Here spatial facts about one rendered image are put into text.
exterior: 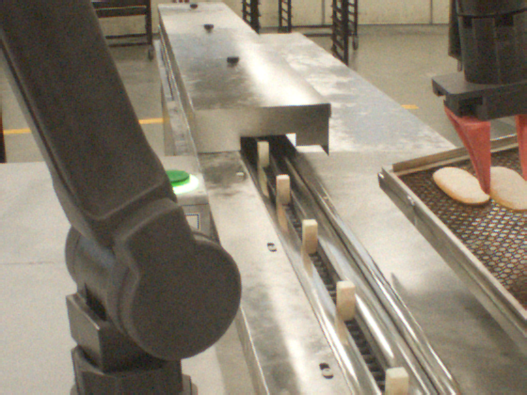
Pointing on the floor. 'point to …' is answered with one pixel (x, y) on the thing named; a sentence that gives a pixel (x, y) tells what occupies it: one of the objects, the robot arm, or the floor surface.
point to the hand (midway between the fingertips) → (506, 179)
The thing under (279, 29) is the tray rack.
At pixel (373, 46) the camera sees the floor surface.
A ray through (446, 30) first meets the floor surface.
